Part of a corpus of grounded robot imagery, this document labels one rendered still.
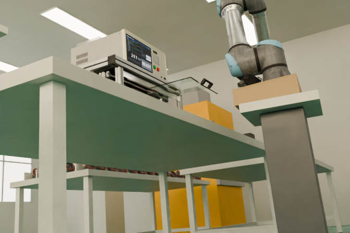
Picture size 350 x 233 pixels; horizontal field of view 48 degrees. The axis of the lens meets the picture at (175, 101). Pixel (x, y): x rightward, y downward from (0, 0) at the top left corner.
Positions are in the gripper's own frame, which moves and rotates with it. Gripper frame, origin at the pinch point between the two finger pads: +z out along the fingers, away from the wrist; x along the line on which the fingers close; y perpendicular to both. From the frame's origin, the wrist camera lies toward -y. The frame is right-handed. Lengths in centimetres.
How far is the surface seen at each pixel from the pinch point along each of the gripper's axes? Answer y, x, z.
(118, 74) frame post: -48, 38, 13
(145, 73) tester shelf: -47, 29, -12
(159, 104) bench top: -11, 39, 49
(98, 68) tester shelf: -60, 42, 9
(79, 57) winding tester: -84, 43, -12
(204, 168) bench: -6, 59, -165
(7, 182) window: -379, 365, -600
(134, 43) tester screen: -62, 19, -10
